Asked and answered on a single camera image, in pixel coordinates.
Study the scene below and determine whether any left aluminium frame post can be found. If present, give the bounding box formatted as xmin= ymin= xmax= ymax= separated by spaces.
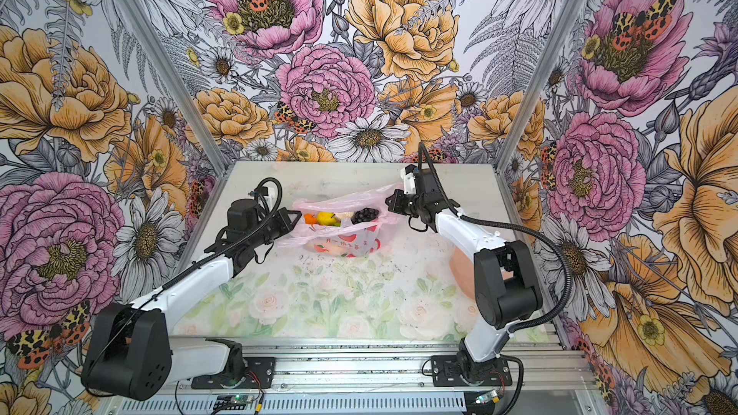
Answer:
xmin=115 ymin=0 xmax=229 ymax=177

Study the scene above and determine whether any pink plastic bag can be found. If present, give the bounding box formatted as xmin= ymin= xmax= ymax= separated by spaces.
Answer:
xmin=276 ymin=184 xmax=401 ymax=257

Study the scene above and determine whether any black grape bunch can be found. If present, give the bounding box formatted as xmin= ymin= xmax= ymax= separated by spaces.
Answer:
xmin=351 ymin=207 xmax=380 ymax=225

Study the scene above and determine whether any right black corrugated cable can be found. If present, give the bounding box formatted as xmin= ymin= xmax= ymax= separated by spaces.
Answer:
xmin=417 ymin=142 xmax=573 ymax=332

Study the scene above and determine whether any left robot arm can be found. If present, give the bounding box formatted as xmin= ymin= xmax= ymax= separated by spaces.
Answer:
xmin=81 ymin=177 xmax=301 ymax=401

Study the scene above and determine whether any pink scalloped bowl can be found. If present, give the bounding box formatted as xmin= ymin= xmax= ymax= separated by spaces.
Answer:
xmin=449 ymin=248 xmax=475 ymax=300

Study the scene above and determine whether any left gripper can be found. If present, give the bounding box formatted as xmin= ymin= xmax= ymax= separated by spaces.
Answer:
xmin=249 ymin=207 xmax=302 ymax=247

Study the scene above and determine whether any orange fruit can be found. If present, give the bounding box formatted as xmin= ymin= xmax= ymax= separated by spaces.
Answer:
xmin=303 ymin=214 xmax=317 ymax=225

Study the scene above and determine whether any left black cable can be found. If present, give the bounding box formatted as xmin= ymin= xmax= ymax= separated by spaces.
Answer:
xmin=83 ymin=177 xmax=284 ymax=382

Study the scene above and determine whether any aluminium front rail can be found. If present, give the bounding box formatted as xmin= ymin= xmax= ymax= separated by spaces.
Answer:
xmin=96 ymin=341 xmax=607 ymax=414

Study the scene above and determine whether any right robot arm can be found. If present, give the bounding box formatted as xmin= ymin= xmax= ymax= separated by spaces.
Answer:
xmin=386 ymin=165 xmax=544 ymax=384

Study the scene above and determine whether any right aluminium frame post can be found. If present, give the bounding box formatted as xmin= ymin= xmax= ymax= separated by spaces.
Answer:
xmin=495 ymin=0 xmax=586 ymax=175

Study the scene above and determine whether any aluminium frame post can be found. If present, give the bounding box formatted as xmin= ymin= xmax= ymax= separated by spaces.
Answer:
xmin=495 ymin=0 xmax=586 ymax=175
xmin=115 ymin=0 xmax=229 ymax=177

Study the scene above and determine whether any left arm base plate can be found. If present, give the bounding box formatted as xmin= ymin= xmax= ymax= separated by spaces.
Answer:
xmin=190 ymin=357 xmax=277 ymax=390

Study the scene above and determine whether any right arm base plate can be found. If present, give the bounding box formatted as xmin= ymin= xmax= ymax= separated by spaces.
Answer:
xmin=430 ymin=354 xmax=512 ymax=387

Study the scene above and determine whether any yellow banana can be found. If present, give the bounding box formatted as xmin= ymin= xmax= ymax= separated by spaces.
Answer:
xmin=316 ymin=212 xmax=341 ymax=227

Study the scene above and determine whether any left green circuit board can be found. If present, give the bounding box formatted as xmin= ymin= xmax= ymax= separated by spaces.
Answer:
xmin=213 ymin=394 xmax=255 ymax=412

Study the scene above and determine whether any green circuit board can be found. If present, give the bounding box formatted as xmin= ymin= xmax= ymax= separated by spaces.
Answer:
xmin=213 ymin=394 xmax=255 ymax=412
xmin=475 ymin=389 xmax=500 ymax=405

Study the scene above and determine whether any right green circuit board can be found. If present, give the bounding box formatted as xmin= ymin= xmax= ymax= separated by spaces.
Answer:
xmin=475 ymin=389 xmax=500 ymax=405

